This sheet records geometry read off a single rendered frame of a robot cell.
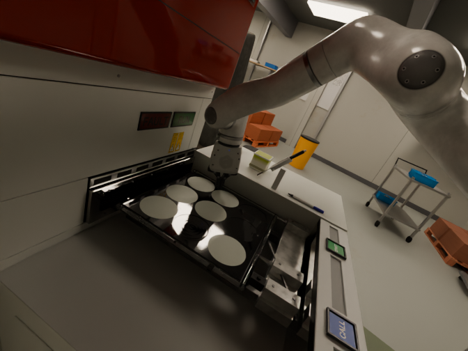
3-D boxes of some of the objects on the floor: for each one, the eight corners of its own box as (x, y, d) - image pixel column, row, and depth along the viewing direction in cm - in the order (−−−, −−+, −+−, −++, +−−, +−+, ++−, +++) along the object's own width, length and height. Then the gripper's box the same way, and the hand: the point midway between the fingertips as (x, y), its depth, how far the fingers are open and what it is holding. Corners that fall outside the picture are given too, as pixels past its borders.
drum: (290, 160, 528) (303, 134, 501) (306, 168, 512) (321, 142, 485) (284, 162, 492) (299, 134, 465) (301, 172, 476) (317, 143, 449)
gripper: (248, 140, 78) (237, 184, 86) (207, 131, 75) (198, 179, 83) (253, 147, 72) (239, 195, 79) (207, 138, 69) (198, 189, 76)
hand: (219, 182), depth 80 cm, fingers closed
